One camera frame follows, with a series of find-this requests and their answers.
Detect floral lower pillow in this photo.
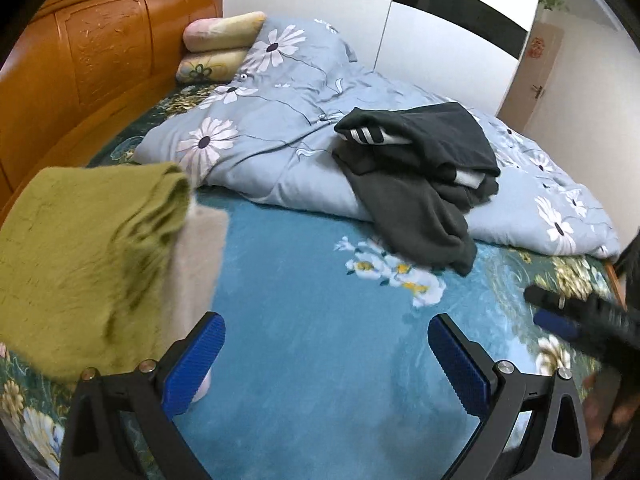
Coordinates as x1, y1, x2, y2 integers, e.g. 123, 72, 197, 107
176, 49, 248, 84

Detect dark grey jacket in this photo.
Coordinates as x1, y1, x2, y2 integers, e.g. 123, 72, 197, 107
332, 102, 500, 276

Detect beige room door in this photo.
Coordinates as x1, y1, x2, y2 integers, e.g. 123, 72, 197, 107
498, 22, 564, 132

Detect orange wooden headboard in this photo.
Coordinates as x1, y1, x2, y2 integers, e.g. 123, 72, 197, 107
1, 0, 222, 214

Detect right hand on gripper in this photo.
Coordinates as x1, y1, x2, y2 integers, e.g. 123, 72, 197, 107
582, 366, 639, 460

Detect olive green knit sweater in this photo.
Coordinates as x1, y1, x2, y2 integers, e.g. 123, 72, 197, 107
1, 162, 191, 385

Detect light blue floral duvet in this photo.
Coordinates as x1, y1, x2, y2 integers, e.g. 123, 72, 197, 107
134, 18, 620, 266

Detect pink beige folded clothes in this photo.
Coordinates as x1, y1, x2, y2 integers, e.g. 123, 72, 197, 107
159, 196, 231, 406

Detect white black sliding wardrobe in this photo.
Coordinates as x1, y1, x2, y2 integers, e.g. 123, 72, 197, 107
224, 0, 538, 115

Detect teal floral bed sheet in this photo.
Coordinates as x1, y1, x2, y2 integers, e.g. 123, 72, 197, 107
1, 96, 606, 479

